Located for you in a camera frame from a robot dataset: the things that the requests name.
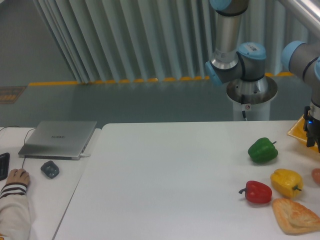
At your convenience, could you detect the yellow bell pepper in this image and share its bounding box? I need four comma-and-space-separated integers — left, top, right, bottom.
270, 168, 304, 199

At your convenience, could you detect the red bell pepper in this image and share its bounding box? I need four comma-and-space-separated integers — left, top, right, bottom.
238, 180, 272, 204

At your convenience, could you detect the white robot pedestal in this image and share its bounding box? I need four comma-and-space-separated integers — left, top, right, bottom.
226, 76, 278, 121

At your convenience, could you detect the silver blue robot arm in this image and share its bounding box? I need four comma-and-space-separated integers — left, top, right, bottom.
205, 0, 320, 148

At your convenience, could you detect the person's hand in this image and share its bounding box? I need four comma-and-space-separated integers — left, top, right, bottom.
6, 168, 30, 187

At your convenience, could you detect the yellow plastic basket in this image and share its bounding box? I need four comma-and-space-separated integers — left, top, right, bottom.
287, 116, 307, 147

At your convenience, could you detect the brown egg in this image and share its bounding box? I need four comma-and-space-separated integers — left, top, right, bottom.
311, 168, 320, 185

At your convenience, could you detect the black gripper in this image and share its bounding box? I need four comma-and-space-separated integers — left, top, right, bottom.
303, 106, 320, 148

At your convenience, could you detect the black keyboard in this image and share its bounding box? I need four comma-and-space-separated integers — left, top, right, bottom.
0, 152, 10, 181

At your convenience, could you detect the white sleeved forearm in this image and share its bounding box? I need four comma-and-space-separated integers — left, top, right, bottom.
0, 183, 32, 240

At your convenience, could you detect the green bell pepper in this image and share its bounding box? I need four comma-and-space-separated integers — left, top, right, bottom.
247, 137, 278, 164

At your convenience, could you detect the golden pastry bread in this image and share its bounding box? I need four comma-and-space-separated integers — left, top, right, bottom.
272, 198, 320, 235

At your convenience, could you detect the black mouse cable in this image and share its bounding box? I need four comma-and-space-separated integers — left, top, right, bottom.
0, 125, 36, 171

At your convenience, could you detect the dark grey small device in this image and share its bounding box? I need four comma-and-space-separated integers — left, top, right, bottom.
40, 160, 60, 179

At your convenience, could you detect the white folding partition screen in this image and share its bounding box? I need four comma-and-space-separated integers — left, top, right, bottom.
34, 0, 320, 84

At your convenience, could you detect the silver closed laptop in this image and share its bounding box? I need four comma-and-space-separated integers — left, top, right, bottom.
18, 121, 97, 160

